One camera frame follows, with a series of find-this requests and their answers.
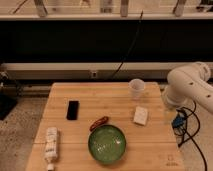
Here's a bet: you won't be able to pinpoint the blue cable connector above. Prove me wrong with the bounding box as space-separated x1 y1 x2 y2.
172 115 184 128

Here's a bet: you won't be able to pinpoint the black equipment at left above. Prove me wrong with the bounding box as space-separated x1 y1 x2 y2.
0 71 17 120

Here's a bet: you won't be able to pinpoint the black floor cables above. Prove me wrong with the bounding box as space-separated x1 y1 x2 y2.
173 101 208 171

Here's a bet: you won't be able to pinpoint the green ceramic bowl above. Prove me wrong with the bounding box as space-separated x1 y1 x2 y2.
88 124 127 165

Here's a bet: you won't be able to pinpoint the black hanging cable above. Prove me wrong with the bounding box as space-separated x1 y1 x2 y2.
107 9 145 81

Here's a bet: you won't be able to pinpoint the white tube bottle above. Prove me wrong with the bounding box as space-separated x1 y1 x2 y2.
44 127 58 171

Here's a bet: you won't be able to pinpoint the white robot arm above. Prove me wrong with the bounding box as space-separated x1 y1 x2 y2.
162 62 213 124

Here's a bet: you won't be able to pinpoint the white wall outlet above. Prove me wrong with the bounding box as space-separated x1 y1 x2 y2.
91 71 98 79

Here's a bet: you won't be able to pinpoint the black smartphone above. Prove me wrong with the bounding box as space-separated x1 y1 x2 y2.
66 101 79 120

